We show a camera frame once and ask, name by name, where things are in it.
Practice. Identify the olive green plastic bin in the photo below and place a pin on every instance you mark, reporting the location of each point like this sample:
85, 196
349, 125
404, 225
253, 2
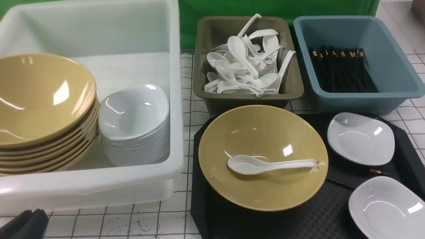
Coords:
213, 31

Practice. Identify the stack of white dishes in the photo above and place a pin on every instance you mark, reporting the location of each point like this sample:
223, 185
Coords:
134, 126

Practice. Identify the white ceramic soup spoon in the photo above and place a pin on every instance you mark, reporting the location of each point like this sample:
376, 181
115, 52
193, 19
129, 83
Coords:
249, 165

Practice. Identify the white side dish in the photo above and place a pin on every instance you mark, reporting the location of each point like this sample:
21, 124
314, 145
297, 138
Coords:
383, 208
360, 139

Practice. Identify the green backdrop cloth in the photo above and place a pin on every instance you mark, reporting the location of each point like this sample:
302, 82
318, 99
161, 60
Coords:
279, 10

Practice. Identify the large white plastic bin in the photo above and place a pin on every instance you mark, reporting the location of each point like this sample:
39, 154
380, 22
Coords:
95, 181

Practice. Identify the blue plastic bin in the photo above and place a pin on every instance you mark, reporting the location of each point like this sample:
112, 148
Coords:
389, 68

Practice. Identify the black chopstick gold band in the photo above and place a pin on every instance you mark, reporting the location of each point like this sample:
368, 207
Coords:
379, 172

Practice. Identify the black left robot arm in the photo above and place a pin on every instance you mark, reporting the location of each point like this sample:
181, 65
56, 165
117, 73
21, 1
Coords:
27, 225

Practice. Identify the bundle of black chopsticks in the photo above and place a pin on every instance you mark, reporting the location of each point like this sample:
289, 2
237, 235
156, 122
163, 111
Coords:
342, 70

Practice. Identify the black plastic serving tray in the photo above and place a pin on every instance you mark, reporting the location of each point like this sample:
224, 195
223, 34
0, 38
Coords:
325, 216

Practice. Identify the yellow noodle bowl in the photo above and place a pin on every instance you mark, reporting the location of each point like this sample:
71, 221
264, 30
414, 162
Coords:
270, 134

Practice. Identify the stack of yellow bowls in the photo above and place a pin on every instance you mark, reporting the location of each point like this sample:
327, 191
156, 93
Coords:
49, 113

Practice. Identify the pile of white spoons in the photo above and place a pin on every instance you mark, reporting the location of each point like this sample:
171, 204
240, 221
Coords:
247, 64

